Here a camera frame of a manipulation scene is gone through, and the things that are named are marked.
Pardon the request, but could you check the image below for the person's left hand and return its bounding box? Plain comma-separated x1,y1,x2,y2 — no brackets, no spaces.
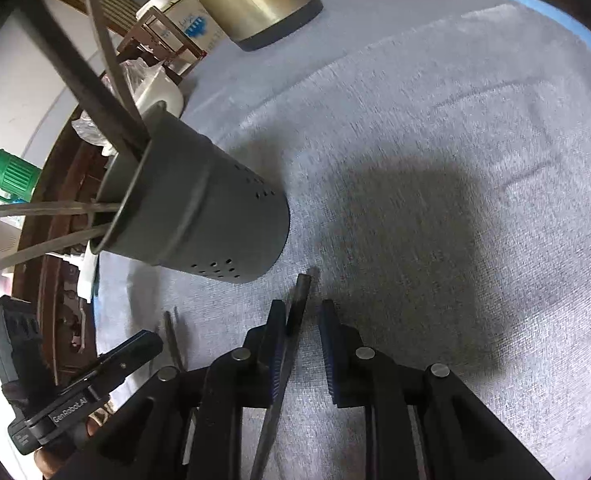
33,406,113,479

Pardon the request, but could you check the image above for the white power strip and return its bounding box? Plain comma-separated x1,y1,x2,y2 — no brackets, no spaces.
57,245,99,304

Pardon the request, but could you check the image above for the grey metal utensil cup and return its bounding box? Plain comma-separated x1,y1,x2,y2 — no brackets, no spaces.
90,103,290,284

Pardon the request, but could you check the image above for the dark carved wooden sideboard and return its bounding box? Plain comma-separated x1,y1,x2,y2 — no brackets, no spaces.
12,104,117,386

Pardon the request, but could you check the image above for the green thermos flask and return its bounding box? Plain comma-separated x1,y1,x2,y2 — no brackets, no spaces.
0,150,42,204

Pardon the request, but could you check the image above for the grey table cloth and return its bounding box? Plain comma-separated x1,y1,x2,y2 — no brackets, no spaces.
95,0,591,479

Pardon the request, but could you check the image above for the white plastic bowl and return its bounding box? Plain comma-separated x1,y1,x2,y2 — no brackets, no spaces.
133,64,185,117

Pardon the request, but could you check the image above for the wooden chair by freezer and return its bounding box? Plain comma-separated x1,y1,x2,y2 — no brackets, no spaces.
117,6,208,84

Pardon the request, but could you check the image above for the white chest freezer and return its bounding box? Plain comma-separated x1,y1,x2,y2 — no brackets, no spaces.
164,0,225,53

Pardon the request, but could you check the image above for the white rice cooker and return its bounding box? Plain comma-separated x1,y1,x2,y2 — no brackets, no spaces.
136,0,173,21

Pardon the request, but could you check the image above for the blue table cloth underneath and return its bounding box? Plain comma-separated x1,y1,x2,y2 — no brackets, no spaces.
467,0,591,76

